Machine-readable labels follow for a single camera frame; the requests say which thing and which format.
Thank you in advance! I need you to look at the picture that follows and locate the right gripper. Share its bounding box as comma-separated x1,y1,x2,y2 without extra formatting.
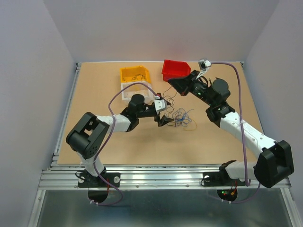
168,70,215,107

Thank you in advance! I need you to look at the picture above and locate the purple wire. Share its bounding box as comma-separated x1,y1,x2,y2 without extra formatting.
129,74,190,127

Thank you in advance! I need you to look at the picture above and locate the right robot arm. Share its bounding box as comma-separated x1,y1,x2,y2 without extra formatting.
168,70,294,188

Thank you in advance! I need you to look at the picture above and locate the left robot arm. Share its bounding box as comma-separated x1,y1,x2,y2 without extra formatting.
66,94,173,186

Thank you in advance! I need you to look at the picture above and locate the red plastic bin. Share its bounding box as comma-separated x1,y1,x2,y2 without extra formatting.
161,59,191,81

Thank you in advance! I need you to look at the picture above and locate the white plastic bin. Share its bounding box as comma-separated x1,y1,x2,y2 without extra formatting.
121,81,154,104

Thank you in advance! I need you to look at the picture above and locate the yellow plastic bin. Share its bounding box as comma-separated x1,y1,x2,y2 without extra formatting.
120,65,151,83

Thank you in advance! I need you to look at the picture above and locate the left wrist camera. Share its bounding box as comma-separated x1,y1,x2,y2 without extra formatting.
154,99,167,114

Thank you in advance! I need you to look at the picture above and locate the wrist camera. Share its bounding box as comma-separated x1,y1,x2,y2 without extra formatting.
197,59,211,78
154,99,167,114

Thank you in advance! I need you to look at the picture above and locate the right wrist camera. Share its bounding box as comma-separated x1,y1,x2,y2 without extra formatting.
197,59,211,78

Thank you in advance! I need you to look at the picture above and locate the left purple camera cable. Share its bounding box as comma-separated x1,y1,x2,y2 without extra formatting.
93,82,161,206

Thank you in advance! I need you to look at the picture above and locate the aluminium mounting rail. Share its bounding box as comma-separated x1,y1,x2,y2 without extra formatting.
37,164,292,191

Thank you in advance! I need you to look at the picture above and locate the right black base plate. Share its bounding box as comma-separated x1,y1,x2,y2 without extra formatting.
200,171,245,187

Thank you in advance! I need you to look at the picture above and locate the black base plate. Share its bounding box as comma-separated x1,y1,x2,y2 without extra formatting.
200,171,245,187
75,171,121,188

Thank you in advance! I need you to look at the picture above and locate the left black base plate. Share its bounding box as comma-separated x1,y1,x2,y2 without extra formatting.
75,171,121,188

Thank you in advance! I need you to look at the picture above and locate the left aluminium side rail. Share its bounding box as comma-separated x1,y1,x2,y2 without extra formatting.
50,62,82,166

